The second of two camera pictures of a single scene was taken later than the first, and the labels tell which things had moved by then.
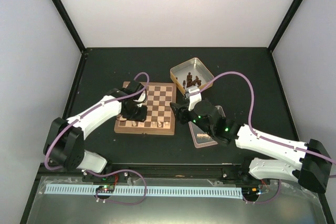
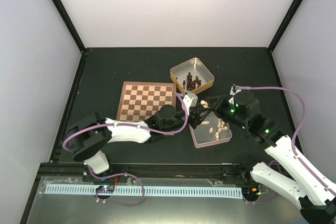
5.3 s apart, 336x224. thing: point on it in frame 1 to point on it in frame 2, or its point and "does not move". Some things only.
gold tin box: x=190 y=74 does not move
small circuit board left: x=105 y=189 does not move
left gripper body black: x=135 y=115 to x=194 y=118
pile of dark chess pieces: x=189 y=83 does not move
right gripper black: x=181 y=112 to x=220 y=100
